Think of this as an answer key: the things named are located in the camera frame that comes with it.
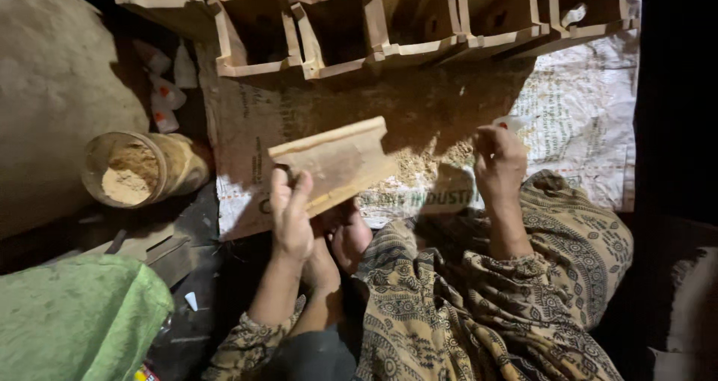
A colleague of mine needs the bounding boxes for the clear plastic jar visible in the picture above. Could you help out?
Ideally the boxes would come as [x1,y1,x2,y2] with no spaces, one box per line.
[81,131,212,209]

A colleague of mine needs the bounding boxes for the person's right hand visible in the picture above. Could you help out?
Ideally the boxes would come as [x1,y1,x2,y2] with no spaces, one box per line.
[472,125,528,203]

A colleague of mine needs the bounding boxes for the person's bare foot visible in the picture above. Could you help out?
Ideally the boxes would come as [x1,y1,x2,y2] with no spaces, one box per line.
[328,200,374,276]

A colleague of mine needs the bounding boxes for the wooden board piece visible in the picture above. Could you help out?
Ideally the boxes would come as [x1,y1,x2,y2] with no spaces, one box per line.
[268,116,399,219]

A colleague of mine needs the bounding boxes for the person's left hand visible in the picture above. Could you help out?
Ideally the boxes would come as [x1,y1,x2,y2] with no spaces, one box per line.
[270,167,316,262]

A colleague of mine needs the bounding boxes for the person's patterned beige garment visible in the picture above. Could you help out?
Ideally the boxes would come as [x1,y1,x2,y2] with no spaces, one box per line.
[202,169,635,381]

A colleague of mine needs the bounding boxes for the large burlap sack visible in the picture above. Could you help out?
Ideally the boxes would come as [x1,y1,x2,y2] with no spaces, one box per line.
[0,0,150,239]

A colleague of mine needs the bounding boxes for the loose sawdust pile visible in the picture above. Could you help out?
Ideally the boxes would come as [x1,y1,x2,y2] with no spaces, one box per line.
[365,137,478,194]

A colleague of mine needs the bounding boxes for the white glue bottle red cap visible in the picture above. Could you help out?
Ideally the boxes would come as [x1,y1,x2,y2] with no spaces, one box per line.
[147,74,187,111]
[134,38,172,77]
[150,93,180,134]

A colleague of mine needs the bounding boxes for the small white glue bottle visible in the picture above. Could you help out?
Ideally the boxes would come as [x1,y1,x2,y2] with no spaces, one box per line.
[494,114,537,133]

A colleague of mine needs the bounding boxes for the sawdust powder in jar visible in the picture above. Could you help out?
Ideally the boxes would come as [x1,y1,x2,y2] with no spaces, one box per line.
[101,145,160,206]

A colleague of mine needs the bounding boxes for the dark wooden planks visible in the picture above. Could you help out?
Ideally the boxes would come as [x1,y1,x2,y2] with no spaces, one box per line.
[45,224,195,290]

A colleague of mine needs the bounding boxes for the white and dark cloth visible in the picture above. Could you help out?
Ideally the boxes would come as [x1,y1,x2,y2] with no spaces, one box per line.
[651,246,718,381]

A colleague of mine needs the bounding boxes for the row of open wooden boxes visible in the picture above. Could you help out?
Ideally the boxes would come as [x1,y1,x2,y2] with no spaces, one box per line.
[115,0,641,80]

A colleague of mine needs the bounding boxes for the small white plastic pouch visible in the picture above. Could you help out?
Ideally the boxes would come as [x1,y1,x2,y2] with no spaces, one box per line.
[173,42,199,89]

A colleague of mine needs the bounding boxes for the printed woven sack mat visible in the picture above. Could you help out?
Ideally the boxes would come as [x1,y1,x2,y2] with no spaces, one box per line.
[196,0,646,242]

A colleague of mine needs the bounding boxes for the green cloth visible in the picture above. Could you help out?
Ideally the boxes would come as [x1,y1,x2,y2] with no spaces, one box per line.
[0,254,175,381]

